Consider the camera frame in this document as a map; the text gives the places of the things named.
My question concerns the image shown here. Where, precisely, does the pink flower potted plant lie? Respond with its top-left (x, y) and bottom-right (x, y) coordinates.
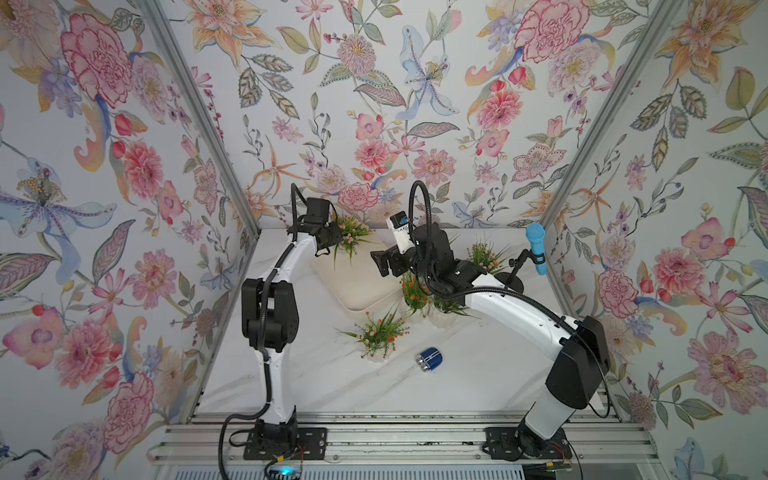
top-left (333, 215), bottom-right (373, 259)

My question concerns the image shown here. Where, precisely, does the red flower potted plant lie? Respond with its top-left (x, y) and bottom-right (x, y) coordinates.
top-left (400, 272), bottom-right (431, 320)
top-left (429, 297), bottom-right (469, 329)

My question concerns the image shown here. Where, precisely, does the orange flower potted plant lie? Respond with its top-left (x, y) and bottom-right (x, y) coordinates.
top-left (336, 304), bottom-right (411, 361)

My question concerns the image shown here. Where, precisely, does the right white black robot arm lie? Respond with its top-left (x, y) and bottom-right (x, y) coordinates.
top-left (371, 180), bottom-right (610, 443)

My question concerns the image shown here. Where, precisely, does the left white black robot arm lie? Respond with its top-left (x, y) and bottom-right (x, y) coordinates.
top-left (217, 184), bottom-right (342, 479)

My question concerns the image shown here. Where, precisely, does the cream rectangular storage box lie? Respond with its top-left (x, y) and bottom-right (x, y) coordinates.
top-left (312, 233), bottom-right (402, 320)

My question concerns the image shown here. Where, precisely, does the pink flower plant back right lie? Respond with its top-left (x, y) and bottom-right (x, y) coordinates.
top-left (467, 241), bottom-right (509, 275)

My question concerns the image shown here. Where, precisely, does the blue silver small cylinder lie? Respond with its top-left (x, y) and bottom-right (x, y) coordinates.
top-left (416, 347), bottom-right (443, 372)

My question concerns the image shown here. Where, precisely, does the blue microphone on stand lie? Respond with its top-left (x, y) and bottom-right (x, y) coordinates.
top-left (495, 222), bottom-right (548, 293)

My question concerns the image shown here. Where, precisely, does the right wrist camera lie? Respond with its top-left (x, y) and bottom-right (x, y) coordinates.
top-left (387, 211), bottom-right (414, 254)

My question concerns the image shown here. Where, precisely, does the left aluminium corner post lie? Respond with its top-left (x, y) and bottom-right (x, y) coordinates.
top-left (138, 0), bottom-right (261, 239)

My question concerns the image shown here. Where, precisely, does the aluminium corner post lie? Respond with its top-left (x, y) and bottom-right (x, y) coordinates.
top-left (541, 1), bottom-right (678, 230)
top-left (138, 0), bottom-right (261, 239)

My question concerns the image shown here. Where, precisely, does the aluminium front rail frame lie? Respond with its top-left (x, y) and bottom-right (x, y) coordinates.
top-left (148, 410), bottom-right (667, 479)

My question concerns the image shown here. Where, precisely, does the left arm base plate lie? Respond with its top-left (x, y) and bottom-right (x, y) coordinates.
top-left (243, 420), bottom-right (328, 461)

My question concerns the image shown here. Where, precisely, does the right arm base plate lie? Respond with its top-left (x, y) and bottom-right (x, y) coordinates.
top-left (481, 427), bottom-right (573, 462)

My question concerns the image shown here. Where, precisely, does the right aluminium corner post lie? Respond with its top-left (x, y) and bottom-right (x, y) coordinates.
top-left (541, 1), bottom-right (678, 230)

